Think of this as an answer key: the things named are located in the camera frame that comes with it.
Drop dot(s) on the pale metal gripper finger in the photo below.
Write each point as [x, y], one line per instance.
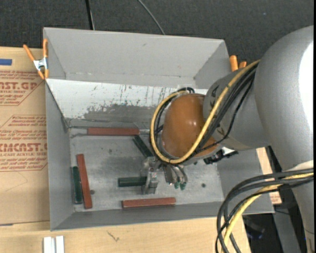
[153, 184]
[146, 186]

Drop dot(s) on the dark green flat block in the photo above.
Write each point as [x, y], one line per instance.
[77, 186]
[131, 181]
[142, 146]

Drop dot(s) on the red-brown flat block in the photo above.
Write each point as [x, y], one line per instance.
[84, 180]
[113, 131]
[148, 202]

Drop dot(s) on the grey metal bin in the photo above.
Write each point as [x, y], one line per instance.
[116, 62]

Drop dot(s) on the brown cardboard board, red print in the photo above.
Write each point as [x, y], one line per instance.
[18, 146]

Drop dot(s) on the black cylinder on white bracket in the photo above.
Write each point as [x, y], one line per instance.
[213, 158]

